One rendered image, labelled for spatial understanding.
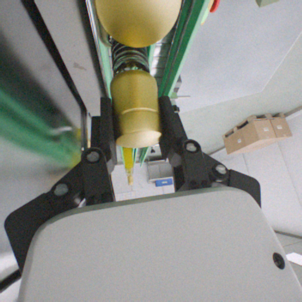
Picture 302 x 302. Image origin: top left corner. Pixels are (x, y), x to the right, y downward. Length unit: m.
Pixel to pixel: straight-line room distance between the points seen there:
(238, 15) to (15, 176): 0.69
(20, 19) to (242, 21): 0.60
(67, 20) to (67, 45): 0.06
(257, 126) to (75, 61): 3.53
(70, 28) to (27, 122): 0.23
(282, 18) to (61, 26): 0.67
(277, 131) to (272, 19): 3.33
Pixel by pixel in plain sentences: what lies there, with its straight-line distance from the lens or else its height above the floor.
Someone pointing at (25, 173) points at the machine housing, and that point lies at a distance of 0.28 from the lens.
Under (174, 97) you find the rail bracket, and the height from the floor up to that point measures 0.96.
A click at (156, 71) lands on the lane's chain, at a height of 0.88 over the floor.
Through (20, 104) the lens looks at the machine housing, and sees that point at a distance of 0.30.
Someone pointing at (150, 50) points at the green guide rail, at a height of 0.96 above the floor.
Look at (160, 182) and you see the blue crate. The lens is 5.26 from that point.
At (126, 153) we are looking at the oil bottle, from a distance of 0.97.
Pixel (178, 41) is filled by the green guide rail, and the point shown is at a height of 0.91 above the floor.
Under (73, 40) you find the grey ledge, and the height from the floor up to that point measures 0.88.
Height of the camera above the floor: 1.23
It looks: 15 degrees down
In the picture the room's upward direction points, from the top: 172 degrees clockwise
